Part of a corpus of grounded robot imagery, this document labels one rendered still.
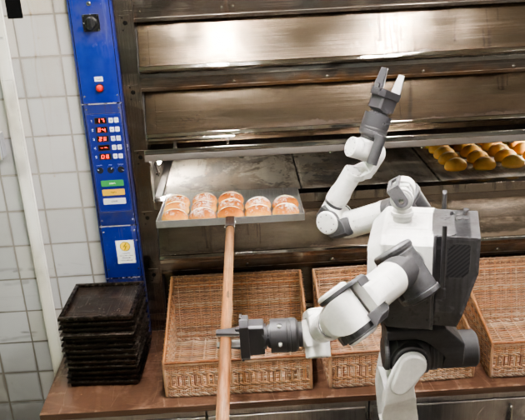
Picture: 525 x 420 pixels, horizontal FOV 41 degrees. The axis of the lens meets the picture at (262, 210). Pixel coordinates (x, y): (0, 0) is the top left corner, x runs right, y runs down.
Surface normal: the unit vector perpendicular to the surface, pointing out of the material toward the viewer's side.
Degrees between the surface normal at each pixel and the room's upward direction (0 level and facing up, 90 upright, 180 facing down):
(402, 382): 90
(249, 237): 70
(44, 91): 90
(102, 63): 90
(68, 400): 0
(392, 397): 90
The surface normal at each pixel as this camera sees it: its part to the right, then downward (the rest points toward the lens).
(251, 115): 0.01, 0.02
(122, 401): -0.04, -0.93
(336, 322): -0.50, 0.19
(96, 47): 0.04, 0.36
